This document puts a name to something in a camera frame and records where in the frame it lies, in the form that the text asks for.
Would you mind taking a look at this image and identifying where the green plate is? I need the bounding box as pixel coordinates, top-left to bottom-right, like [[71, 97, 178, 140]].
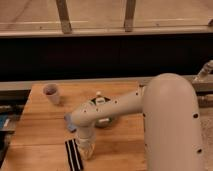
[[89, 95, 115, 128]]

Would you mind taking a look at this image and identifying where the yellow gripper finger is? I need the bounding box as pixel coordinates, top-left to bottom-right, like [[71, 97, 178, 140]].
[[78, 144, 95, 160]]

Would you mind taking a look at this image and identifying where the white paper cup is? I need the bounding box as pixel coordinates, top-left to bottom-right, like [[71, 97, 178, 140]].
[[43, 84, 60, 105]]

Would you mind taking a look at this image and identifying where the blue object at left edge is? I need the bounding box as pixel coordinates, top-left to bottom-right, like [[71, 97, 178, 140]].
[[0, 115, 10, 130]]

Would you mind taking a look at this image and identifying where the blue sponge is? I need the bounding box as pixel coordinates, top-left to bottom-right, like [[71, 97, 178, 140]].
[[64, 114, 76, 133]]

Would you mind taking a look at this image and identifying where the black white striped eraser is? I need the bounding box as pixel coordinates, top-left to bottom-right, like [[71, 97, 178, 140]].
[[65, 139, 84, 171]]

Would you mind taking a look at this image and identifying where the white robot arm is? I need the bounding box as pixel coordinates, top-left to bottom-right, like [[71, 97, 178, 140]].
[[71, 73, 205, 171]]

